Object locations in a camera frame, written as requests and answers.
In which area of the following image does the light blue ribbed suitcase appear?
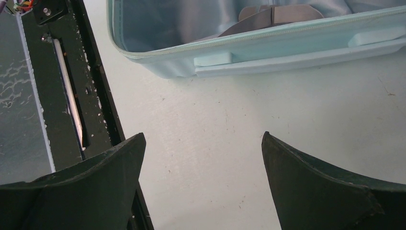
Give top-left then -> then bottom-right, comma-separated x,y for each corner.
106,0 -> 406,79

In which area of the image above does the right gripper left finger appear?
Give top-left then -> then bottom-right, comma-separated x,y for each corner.
0,133 -> 147,230

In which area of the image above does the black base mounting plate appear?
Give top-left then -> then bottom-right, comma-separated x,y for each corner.
15,0 -> 153,230

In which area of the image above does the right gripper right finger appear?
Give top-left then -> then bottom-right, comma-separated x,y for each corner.
261,132 -> 406,230

